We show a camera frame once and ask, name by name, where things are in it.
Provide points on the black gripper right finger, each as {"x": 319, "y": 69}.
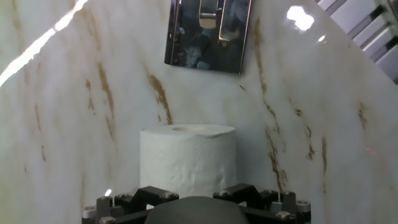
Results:
{"x": 248, "y": 194}

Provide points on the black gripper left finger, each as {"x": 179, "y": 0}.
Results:
{"x": 146, "y": 199}

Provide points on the white toilet paper roll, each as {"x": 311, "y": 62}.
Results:
{"x": 186, "y": 158}

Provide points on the chrome paper roll holder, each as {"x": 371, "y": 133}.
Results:
{"x": 192, "y": 46}

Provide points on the marble pattern table mat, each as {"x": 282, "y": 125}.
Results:
{"x": 68, "y": 140}

